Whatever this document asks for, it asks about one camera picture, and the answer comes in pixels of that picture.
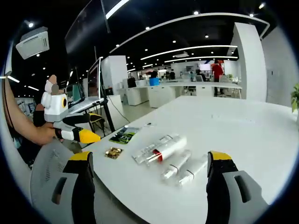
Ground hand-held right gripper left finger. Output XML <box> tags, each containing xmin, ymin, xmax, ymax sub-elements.
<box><xmin>31</xmin><ymin>151</ymin><xmax>95</xmax><ymax>224</ymax></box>

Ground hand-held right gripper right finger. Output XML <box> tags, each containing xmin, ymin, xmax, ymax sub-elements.
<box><xmin>206</xmin><ymin>151</ymin><xmax>270</xmax><ymax>224</ymax></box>

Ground small white skincare bottle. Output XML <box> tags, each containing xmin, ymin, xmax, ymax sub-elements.
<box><xmin>160</xmin><ymin>149</ymin><xmax>192</xmax><ymax>184</ymax></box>
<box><xmin>176</xmin><ymin>155</ymin><xmax>208</xmax><ymax>187</ymax></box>

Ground green and silver foil packet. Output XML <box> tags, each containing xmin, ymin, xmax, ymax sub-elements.
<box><xmin>109</xmin><ymin>126</ymin><xmax>142</xmax><ymax>145</ymax></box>

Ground white skincare pump bottle red collar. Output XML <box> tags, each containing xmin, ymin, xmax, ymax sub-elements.
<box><xmin>135</xmin><ymin>136</ymin><xmax>188</xmax><ymax>166</ymax></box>

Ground white skincare tube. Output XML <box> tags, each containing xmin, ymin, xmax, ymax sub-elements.
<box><xmin>132</xmin><ymin>133</ymin><xmax>182</xmax><ymax>161</ymax></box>

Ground person's left hand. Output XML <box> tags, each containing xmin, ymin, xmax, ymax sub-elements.
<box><xmin>38</xmin><ymin>122</ymin><xmax>64</xmax><ymax>145</ymax></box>

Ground grey work stand table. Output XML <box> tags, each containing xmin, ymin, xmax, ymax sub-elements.
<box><xmin>67</xmin><ymin>97</ymin><xmax>105</xmax><ymax>115</ymax></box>

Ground yellow and black chair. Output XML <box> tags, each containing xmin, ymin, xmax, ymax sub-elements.
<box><xmin>88</xmin><ymin>112</ymin><xmax>106</xmax><ymax>137</ymax></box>

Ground small gold foil packet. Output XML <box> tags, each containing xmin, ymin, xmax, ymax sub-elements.
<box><xmin>104</xmin><ymin>147</ymin><xmax>124</xmax><ymax>160</ymax></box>

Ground black light stand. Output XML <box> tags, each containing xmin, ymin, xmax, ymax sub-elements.
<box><xmin>94</xmin><ymin>46</ymin><xmax>116</xmax><ymax>133</ymax></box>

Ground grey mesh office chair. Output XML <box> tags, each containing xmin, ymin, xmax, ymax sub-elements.
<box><xmin>29</xmin><ymin>139</ymin><xmax>150</xmax><ymax>224</ymax></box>

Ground monitor on work stand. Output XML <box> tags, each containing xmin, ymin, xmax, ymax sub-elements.
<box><xmin>87</xmin><ymin>56</ymin><xmax>104</xmax><ymax>98</ymax></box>

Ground white ceiling air conditioner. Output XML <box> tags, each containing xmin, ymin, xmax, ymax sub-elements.
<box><xmin>15</xmin><ymin>27</ymin><xmax>50</xmax><ymax>59</ymax></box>

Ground dark studio light panel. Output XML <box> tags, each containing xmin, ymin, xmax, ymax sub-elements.
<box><xmin>64</xmin><ymin>0</ymin><xmax>111</xmax><ymax>70</ymax></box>

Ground white office counters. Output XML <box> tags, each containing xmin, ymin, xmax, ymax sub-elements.
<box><xmin>116</xmin><ymin>80</ymin><xmax>243</xmax><ymax>109</ymax></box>

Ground long ceiling strip light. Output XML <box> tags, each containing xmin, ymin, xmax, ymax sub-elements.
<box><xmin>105</xmin><ymin>0</ymin><xmax>131</xmax><ymax>20</ymax></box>

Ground green potted plant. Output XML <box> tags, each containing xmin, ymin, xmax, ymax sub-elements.
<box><xmin>290</xmin><ymin>83</ymin><xmax>299</xmax><ymax>114</ymax></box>

